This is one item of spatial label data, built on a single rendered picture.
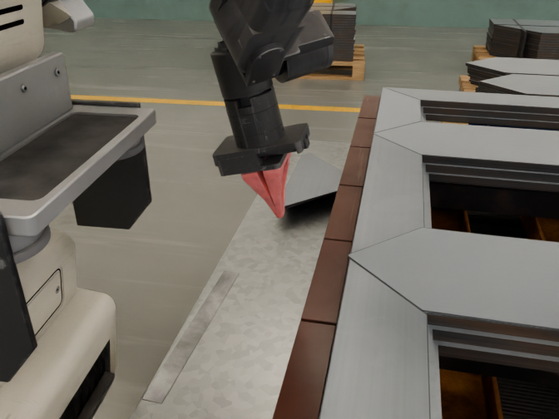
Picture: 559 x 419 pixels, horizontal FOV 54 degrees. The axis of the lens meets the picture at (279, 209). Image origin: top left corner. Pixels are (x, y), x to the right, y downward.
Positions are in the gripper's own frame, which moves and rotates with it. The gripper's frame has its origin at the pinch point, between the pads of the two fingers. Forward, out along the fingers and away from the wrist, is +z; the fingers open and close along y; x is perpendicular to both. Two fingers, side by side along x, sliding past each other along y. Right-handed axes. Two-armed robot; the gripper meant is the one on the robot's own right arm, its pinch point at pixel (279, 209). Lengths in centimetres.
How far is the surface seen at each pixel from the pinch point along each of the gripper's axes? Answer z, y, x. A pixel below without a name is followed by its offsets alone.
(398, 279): 8.7, -12.9, 4.2
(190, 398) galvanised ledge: 20.3, 15.0, 9.8
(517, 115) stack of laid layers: 17, -37, -67
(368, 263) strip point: 7.9, -9.4, 1.6
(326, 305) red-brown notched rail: 10.0, -4.5, 6.2
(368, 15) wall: 74, 39, -689
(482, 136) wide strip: 13, -28, -46
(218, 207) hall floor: 74, 82, -165
